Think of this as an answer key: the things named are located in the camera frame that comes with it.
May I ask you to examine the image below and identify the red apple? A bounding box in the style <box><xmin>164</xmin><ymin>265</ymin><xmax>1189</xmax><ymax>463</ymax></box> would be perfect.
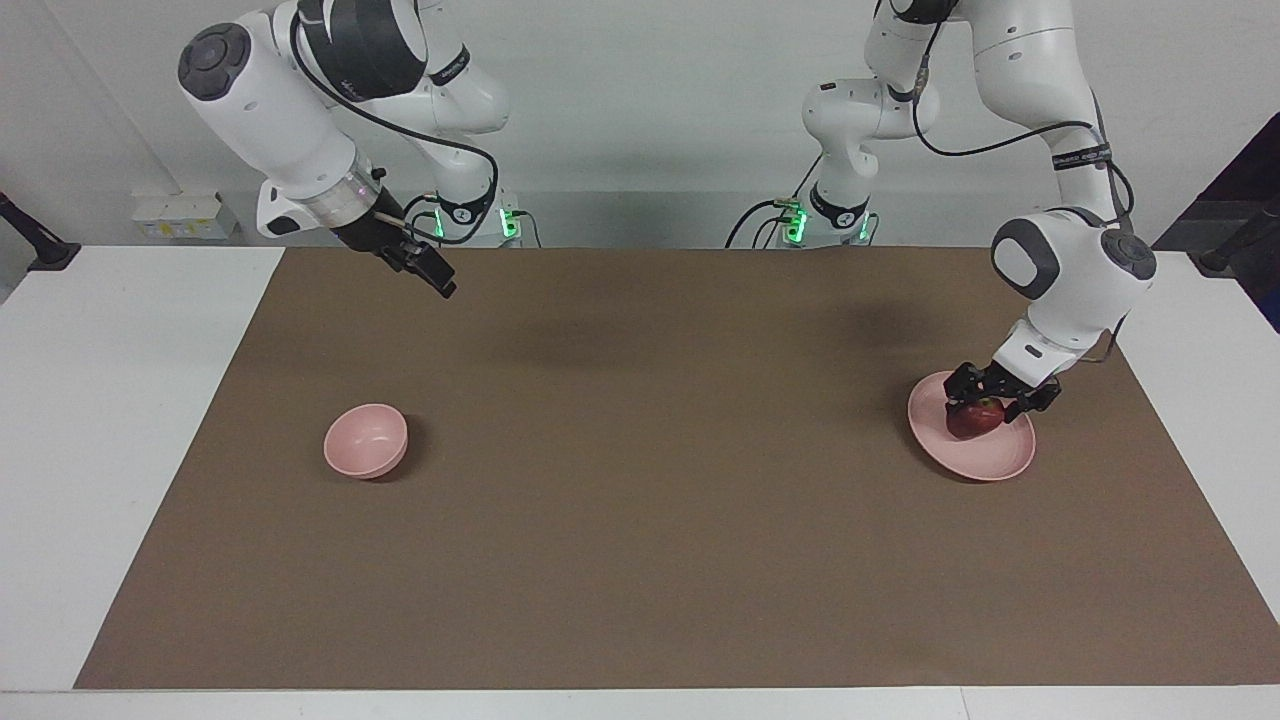
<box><xmin>946</xmin><ymin>397</ymin><xmax>1006</xmax><ymax>439</ymax></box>

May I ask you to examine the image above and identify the pink plate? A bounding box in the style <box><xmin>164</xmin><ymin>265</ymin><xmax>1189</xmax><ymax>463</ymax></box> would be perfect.
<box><xmin>907</xmin><ymin>370</ymin><xmax>1037</xmax><ymax>482</ymax></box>

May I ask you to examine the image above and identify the pink bowl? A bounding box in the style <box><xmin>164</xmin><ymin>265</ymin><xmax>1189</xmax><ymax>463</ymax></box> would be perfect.
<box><xmin>323</xmin><ymin>403</ymin><xmax>409</xmax><ymax>480</ymax></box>

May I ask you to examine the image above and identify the black clamp stand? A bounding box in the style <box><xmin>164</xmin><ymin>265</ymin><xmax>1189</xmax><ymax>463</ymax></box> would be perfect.
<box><xmin>1198</xmin><ymin>200</ymin><xmax>1280</xmax><ymax>276</ymax></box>
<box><xmin>0</xmin><ymin>192</ymin><xmax>81</xmax><ymax>273</ymax></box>

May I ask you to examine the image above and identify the brown table mat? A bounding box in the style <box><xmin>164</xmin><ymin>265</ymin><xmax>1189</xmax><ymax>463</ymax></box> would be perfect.
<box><xmin>75</xmin><ymin>247</ymin><xmax>1280</xmax><ymax>691</ymax></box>

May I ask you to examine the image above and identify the black base cable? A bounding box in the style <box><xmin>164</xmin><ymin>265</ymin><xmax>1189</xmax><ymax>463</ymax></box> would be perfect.
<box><xmin>725</xmin><ymin>198</ymin><xmax>803</xmax><ymax>249</ymax></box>
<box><xmin>403</xmin><ymin>193</ymin><xmax>441</xmax><ymax>244</ymax></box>

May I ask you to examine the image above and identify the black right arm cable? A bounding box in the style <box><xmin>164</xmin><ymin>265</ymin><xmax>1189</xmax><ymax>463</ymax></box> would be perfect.
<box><xmin>288</xmin><ymin>8</ymin><xmax>499</xmax><ymax>246</ymax></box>

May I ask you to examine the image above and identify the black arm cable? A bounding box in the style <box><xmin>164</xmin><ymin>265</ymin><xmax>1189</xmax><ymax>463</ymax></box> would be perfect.
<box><xmin>910</xmin><ymin>20</ymin><xmax>1136</xmax><ymax>231</ymax></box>
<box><xmin>288</xmin><ymin>8</ymin><xmax>499</xmax><ymax>246</ymax></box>

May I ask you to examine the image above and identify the white wall power box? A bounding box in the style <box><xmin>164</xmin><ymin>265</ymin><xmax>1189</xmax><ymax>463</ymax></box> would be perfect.
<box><xmin>132</xmin><ymin>193</ymin><xmax>241</xmax><ymax>241</ymax></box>

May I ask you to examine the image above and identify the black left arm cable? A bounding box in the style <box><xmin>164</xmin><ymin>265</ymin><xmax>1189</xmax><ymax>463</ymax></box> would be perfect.
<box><xmin>910</xmin><ymin>20</ymin><xmax>1136</xmax><ymax>231</ymax></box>

